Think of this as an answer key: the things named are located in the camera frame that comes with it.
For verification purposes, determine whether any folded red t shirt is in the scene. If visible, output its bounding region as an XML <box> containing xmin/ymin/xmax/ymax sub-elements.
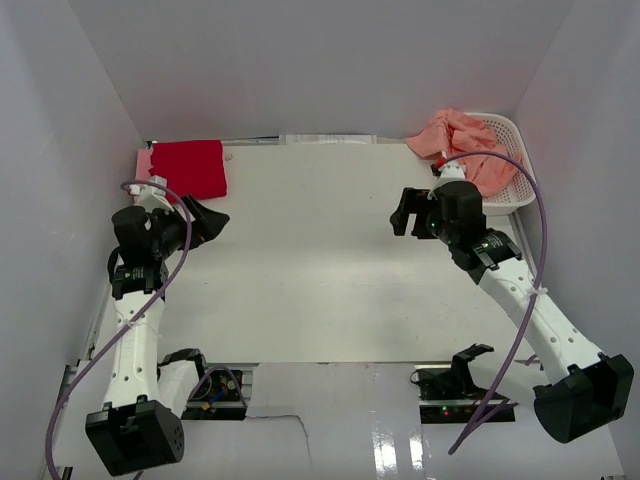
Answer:
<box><xmin>150</xmin><ymin>140</ymin><xmax>228</xmax><ymax>200</ymax></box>

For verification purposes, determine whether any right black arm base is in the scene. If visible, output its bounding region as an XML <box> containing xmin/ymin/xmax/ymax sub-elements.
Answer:
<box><xmin>409</xmin><ymin>344</ymin><xmax>494</xmax><ymax>425</ymax></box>

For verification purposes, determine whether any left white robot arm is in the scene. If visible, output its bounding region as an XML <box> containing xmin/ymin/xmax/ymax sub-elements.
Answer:
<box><xmin>85</xmin><ymin>196</ymin><xmax>230</xmax><ymax>476</ymax></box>

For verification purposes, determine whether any folded light pink t shirt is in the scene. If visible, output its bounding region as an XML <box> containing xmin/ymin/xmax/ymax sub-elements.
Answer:
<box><xmin>135</xmin><ymin>148</ymin><xmax>153</xmax><ymax>181</ymax></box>

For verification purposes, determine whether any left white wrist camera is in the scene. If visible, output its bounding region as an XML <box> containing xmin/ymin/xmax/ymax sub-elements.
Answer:
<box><xmin>124</xmin><ymin>176</ymin><xmax>173</xmax><ymax>212</ymax></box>

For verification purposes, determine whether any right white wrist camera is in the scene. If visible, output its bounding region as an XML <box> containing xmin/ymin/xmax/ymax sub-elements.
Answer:
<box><xmin>432</xmin><ymin>159</ymin><xmax>466</xmax><ymax>190</ymax></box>

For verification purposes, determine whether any white plastic basket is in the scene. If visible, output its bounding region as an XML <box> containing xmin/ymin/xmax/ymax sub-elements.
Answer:
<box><xmin>464</xmin><ymin>112</ymin><xmax>542</xmax><ymax>217</ymax></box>

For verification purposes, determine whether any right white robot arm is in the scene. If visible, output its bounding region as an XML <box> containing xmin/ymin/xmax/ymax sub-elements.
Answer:
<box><xmin>390</xmin><ymin>180</ymin><xmax>634</xmax><ymax>443</ymax></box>

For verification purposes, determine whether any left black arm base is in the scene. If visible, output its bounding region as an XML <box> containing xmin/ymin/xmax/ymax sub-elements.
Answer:
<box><xmin>181</xmin><ymin>369</ymin><xmax>253</xmax><ymax>421</ymax></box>

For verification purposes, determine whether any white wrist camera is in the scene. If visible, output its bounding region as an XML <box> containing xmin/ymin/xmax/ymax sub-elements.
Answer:
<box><xmin>124</xmin><ymin>176</ymin><xmax>173</xmax><ymax>212</ymax></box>
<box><xmin>432</xmin><ymin>159</ymin><xmax>466</xmax><ymax>190</ymax></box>

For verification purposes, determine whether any salmon pink t shirt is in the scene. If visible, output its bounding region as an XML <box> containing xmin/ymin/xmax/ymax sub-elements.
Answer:
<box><xmin>405</xmin><ymin>109</ymin><xmax>522</xmax><ymax>198</ymax></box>

